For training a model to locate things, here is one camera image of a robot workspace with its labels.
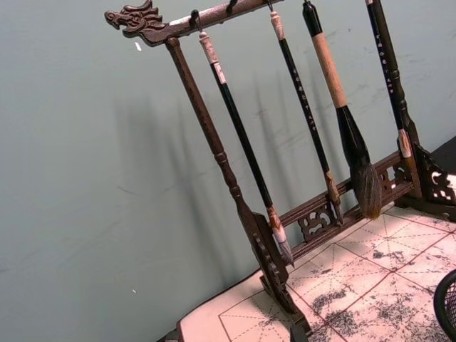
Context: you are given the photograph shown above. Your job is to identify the dark wooden dragon brush rack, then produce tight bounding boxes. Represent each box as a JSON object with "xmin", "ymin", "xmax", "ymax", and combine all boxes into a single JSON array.
[{"xmin": 104, "ymin": 0, "xmax": 456, "ymax": 342}]

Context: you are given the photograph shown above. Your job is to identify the black mesh container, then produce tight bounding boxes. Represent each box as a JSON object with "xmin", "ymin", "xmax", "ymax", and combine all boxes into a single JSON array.
[{"xmin": 432, "ymin": 269, "xmax": 456, "ymax": 342}]

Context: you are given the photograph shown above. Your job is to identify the black calligraphy brush white marks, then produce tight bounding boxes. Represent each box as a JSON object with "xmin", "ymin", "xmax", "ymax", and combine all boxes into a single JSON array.
[{"xmin": 364, "ymin": 0, "xmax": 417, "ymax": 179}]

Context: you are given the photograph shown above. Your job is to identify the white grid calligraphy mat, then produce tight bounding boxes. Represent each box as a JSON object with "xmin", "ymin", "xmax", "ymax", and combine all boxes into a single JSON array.
[{"xmin": 177, "ymin": 203, "xmax": 456, "ymax": 342}]

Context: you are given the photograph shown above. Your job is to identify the large tan-handled calligraphy brush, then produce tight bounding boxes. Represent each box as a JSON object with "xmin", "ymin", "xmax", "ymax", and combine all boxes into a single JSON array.
[{"xmin": 301, "ymin": 0, "xmax": 383, "ymax": 220}]

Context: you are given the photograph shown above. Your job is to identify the white-capped black calligraphy brush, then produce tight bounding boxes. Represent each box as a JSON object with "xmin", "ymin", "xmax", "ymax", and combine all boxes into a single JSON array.
[{"xmin": 197, "ymin": 31, "xmax": 296, "ymax": 270}]

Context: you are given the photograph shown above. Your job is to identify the thin black calligraphy brush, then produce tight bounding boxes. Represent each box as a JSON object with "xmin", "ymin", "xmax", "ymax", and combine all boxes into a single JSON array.
[{"xmin": 269, "ymin": 9, "xmax": 345, "ymax": 226}]

